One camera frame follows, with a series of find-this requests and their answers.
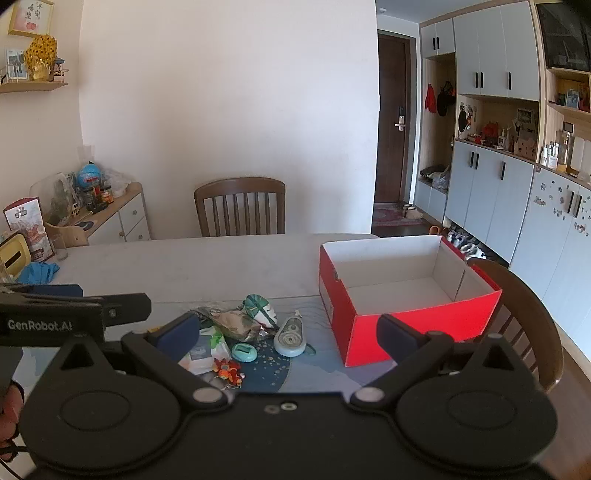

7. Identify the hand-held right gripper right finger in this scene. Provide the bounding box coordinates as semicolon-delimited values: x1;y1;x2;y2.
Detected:
350;314;540;411

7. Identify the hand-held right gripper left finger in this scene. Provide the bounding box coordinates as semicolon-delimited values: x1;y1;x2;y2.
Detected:
39;313;230;412

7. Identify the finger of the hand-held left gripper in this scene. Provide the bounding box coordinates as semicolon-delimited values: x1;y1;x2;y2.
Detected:
0;284;106;306
103;292;153;331

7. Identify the white and green tissue packet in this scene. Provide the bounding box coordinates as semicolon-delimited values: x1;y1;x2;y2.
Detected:
178;327;232;376

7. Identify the red cardboard box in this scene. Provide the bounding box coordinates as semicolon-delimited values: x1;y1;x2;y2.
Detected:
318;234;503;368

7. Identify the crinkled clear brown packet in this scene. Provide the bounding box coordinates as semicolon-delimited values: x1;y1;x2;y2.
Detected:
198;306;269;343

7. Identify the orange flower toy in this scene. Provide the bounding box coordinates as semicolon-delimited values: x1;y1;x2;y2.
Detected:
212;357;244;385

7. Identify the teal oval case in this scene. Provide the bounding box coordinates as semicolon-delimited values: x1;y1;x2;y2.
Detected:
230;342;258;364

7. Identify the person's left hand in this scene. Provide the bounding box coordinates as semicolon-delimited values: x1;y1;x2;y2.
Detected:
0;381;25;462

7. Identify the blue cloth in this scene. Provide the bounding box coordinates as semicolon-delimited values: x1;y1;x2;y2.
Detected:
16;261;61;285

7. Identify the clear drinking glass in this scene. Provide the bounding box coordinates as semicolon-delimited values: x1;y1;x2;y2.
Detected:
46;233;69;262

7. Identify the yellow tissue box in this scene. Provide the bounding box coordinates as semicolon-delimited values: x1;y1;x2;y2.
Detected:
0;232;31;281

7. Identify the wooden desk holder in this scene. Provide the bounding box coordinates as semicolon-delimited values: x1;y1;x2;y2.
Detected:
43;220;91;248

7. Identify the red printed carton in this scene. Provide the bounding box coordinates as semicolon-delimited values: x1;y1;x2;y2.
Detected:
3;196;57;262

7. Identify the white wooden-top sideboard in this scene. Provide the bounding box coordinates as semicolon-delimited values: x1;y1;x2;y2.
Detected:
68;182;151;244

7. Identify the clear glass dome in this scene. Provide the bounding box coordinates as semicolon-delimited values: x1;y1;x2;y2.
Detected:
30;172;75;227

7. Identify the white correction tape dispenser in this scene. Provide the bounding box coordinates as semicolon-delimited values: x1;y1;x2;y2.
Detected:
273;311;307;358

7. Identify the row of white shoes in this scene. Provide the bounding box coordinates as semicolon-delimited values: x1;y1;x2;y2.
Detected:
445;228;486;260

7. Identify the red patterned rug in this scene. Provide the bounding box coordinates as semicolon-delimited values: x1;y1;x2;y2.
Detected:
371;205;428;227

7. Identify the blue globe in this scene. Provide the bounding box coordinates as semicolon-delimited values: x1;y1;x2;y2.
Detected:
76;162;103;189

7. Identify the clear plastic bag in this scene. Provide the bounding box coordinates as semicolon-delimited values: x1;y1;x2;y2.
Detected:
102;167;132;198

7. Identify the wooden slat-back chair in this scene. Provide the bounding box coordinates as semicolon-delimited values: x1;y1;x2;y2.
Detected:
193;176;287;238

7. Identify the wooden curved-back chair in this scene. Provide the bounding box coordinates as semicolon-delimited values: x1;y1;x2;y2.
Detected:
455;257;565;394

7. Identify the bag on hallway bench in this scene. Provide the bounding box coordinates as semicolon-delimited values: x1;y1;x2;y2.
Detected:
418;163;451;191

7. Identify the white cabinet with stickers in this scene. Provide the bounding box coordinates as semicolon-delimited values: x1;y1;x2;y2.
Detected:
507;165;591;344

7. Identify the dark brown door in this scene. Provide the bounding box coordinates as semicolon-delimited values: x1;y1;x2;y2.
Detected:
374;30;412;205

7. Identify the cardboard house model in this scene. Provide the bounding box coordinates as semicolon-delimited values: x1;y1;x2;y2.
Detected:
513;134;538;160

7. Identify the golden sunflower ornament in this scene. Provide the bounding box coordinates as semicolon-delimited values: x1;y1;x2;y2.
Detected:
24;35;59;82

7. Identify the black hanging bag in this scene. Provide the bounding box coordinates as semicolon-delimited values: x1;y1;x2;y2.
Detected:
436;80;456;117

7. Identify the group of small bottles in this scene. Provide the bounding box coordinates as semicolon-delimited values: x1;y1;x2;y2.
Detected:
541;130;578;171

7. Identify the gold framed picture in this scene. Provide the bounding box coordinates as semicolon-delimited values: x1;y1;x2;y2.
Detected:
8;0;55;38

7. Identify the small photo frame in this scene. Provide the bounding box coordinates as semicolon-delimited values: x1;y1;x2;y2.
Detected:
5;49;28;80

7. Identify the white hallway wall cabinet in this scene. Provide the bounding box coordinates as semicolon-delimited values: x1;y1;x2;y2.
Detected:
414;0;542;265

